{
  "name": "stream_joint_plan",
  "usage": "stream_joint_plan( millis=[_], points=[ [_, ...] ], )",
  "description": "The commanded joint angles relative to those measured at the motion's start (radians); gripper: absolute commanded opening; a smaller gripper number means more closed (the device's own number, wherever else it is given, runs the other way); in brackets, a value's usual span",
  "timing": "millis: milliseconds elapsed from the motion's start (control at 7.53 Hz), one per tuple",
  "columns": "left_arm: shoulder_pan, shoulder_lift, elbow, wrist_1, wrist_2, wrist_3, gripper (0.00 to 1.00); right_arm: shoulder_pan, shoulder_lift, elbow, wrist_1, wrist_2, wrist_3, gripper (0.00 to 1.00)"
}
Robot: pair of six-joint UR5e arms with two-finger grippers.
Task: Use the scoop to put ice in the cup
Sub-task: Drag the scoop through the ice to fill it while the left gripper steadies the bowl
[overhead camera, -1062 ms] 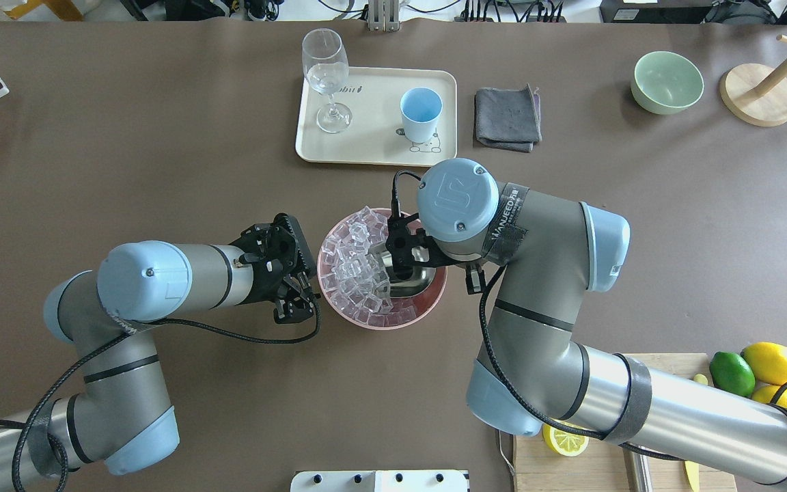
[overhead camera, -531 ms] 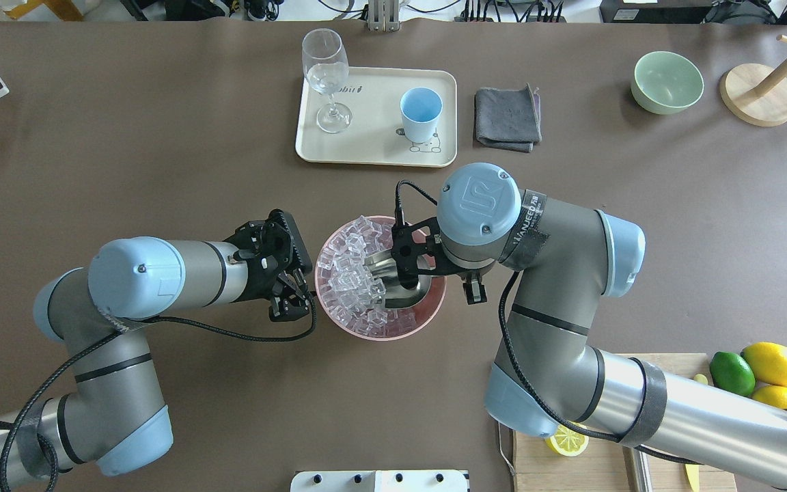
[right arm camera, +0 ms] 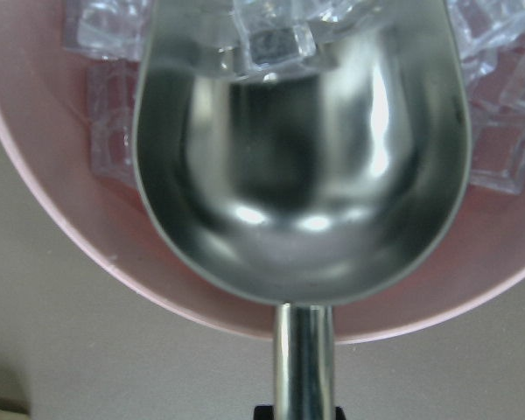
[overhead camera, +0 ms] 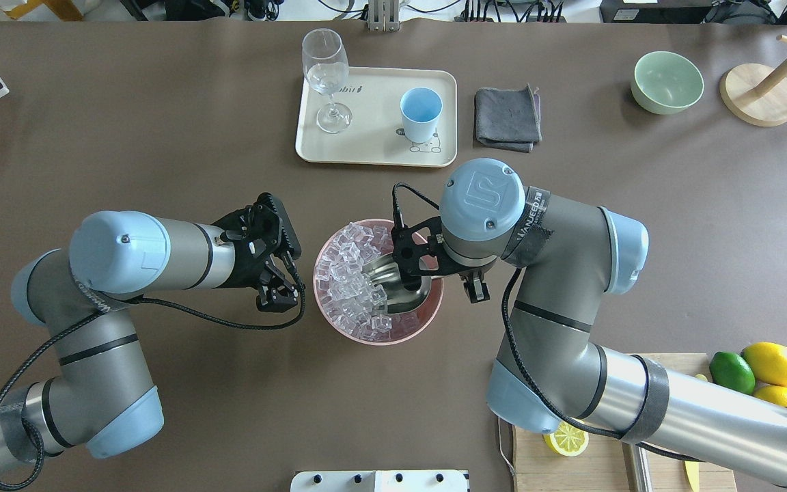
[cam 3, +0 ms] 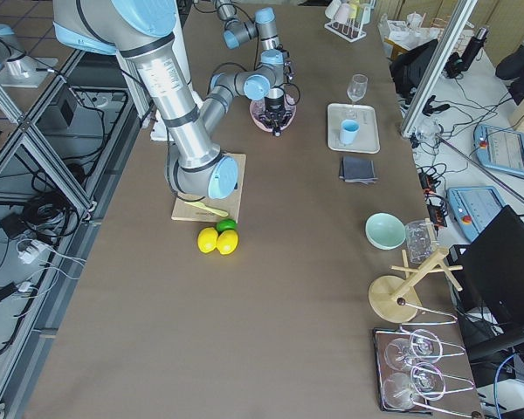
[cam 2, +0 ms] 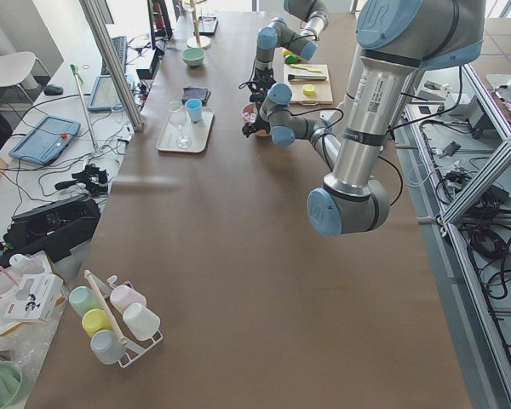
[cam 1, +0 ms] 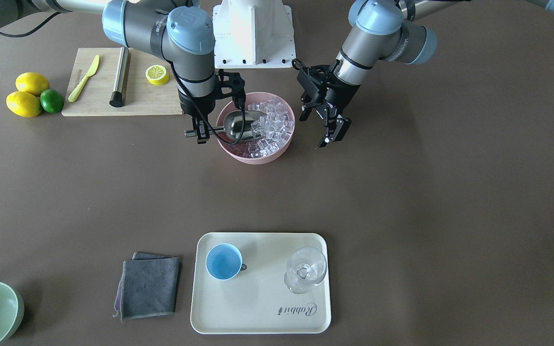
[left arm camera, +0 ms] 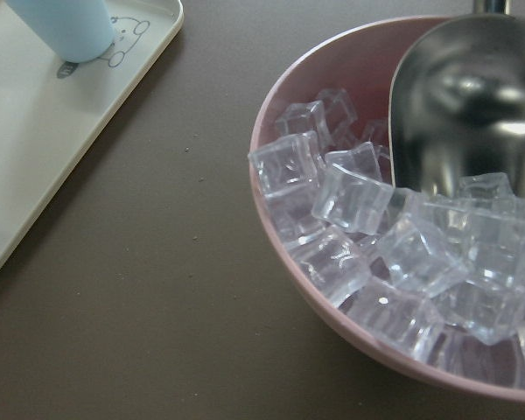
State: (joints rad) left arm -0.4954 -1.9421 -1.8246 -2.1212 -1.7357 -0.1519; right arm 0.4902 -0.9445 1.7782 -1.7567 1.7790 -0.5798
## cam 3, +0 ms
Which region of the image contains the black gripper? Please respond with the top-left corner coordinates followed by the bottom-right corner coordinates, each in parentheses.
top-left (261, 87), bottom-right (293, 137)

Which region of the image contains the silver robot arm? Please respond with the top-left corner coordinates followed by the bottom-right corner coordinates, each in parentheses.
top-left (53, 1), bottom-right (293, 199)
top-left (192, 0), bottom-right (283, 51)

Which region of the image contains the light blue cup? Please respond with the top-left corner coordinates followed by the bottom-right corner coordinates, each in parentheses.
top-left (339, 119), bottom-right (360, 145)

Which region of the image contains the pink cup on rack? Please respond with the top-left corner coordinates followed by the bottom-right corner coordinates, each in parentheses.
top-left (332, 2), bottom-right (351, 24)

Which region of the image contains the pale green cup on rack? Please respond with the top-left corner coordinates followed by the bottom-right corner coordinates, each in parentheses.
top-left (355, 4), bottom-right (372, 25)

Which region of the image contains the wooden cup tree stand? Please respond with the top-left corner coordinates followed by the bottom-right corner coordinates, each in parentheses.
top-left (368, 236), bottom-right (463, 324)

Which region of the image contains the pink bowl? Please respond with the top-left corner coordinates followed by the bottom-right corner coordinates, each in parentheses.
top-left (249, 94), bottom-right (297, 133)

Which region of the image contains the dark grey folded cloth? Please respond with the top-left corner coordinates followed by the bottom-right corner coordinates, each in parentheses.
top-left (339, 156), bottom-right (377, 184)

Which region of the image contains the wooden cutting board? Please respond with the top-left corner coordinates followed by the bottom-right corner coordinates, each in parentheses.
top-left (171, 153), bottom-right (246, 223)

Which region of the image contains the empty wine glass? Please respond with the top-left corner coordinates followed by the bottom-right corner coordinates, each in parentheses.
top-left (347, 74), bottom-right (368, 104)

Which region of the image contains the white serving tray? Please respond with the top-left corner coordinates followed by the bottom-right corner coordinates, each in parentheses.
top-left (327, 103), bottom-right (380, 154)

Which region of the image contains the yellow plastic knife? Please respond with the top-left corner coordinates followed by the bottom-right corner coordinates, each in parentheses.
top-left (184, 201), bottom-right (229, 218)

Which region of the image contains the green lime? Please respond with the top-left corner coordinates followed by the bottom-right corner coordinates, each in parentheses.
top-left (216, 218), bottom-right (237, 233)

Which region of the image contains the yellow lemon right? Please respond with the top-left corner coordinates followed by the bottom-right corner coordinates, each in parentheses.
top-left (217, 230), bottom-right (238, 255)

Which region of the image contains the yellow lemon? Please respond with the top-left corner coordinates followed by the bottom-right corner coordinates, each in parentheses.
top-left (196, 227), bottom-right (219, 254)
top-left (217, 230), bottom-right (238, 255)

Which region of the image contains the yellow lemon left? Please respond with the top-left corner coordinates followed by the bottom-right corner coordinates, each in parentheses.
top-left (196, 227), bottom-right (219, 254)

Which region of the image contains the mint green bowl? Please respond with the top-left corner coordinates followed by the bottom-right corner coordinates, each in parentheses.
top-left (365, 213), bottom-right (406, 250)

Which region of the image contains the lower teach pendant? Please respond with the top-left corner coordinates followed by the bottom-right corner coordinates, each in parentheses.
top-left (446, 186), bottom-right (506, 242)

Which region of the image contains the teach pendant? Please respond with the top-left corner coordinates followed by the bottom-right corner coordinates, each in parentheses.
top-left (473, 124), bottom-right (524, 177)
top-left (446, 186), bottom-right (506, 242)

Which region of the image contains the upper teach pendant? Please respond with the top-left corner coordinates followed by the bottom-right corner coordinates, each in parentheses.
top-left (473, 124), bottom-right (524, 177)

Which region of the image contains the seated person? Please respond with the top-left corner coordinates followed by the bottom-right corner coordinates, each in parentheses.
top-left (495, 46), bottom-right (524, 105)

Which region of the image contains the upper upturned wine glass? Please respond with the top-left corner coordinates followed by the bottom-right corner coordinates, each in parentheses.
top-left (384, 329), bottom-right (443, 372)

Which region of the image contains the upturned wine glass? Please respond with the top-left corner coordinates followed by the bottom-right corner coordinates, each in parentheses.
top-left (384, 329), bottom-right (443, 372)
top-left (383, 361), bottom-right (447, 410)

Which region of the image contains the black glass rack tray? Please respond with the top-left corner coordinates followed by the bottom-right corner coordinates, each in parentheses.
top-left (373, 329), bottom-right (432, 416)

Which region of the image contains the black laptop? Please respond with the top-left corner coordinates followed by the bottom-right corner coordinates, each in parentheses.
top-left (447, 204), bottom-right (524, 333)

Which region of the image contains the lower upturned wine glass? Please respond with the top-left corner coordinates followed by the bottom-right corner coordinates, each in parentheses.
top-left (383, 361), bottom-right (447, 410)

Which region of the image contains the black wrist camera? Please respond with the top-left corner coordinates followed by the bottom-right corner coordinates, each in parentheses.
top-left (279, 48), bottom-right (295, 83)

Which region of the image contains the white wire cup rack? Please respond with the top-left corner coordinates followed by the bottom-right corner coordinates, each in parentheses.
top-left (324, 10), bottom-right (367, 43)

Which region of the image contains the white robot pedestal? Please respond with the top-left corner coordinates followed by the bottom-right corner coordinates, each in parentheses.
top-left (115, 1), bottom-right (203, 141)

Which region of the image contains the aluminium frame post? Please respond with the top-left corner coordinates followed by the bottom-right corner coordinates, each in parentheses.
top-left (400, 0), bottom-right (477, 139)

